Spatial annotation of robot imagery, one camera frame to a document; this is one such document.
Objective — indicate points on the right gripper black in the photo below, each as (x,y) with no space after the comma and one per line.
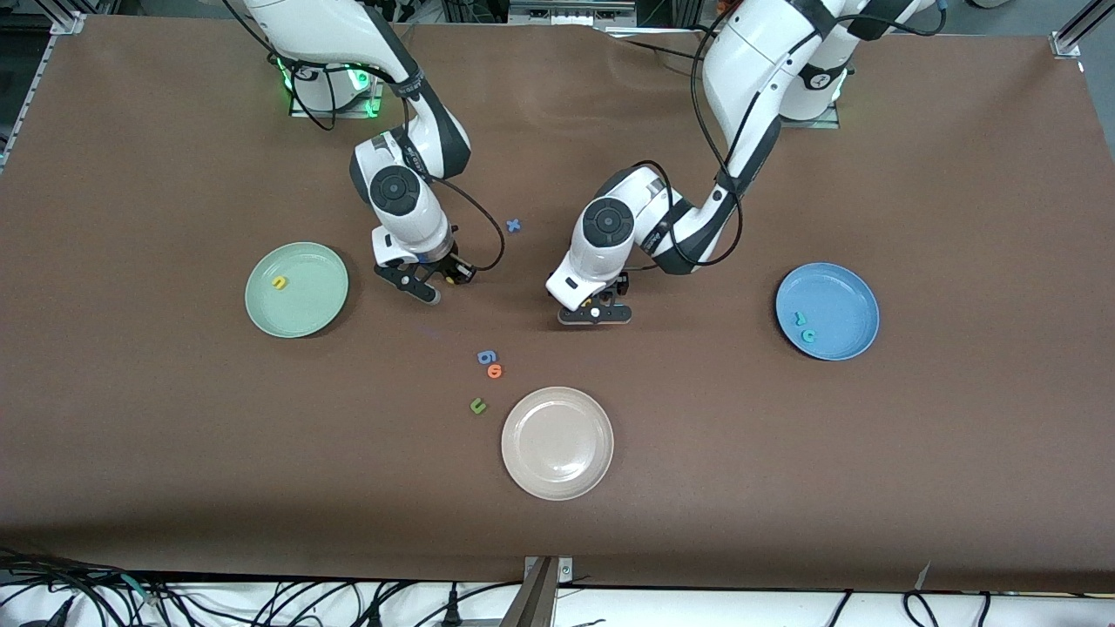
(450,267)

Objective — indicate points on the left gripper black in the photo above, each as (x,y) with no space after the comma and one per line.
(622,286)

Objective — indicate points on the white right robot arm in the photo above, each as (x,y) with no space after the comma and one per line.
(331,26)

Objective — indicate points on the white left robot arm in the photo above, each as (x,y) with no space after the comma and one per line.
(758,61)

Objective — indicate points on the light green plate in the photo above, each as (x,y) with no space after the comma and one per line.
(305,300)

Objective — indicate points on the beige plate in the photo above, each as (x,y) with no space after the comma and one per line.
(557,443)

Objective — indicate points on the blue plate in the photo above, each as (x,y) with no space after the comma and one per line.
(836,296)

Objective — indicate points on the brown paper table cover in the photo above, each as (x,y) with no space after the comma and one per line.
(784,479)

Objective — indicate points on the grey equipment box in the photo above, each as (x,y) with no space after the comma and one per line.
(566,10)

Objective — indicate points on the metal corner bracket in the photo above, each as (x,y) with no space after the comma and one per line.
(566,570)

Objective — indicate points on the aluminium frame beam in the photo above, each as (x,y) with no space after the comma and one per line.
(531,605)

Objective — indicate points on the aluminium frame corner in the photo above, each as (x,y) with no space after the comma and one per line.
(1067,43)
(68,23)

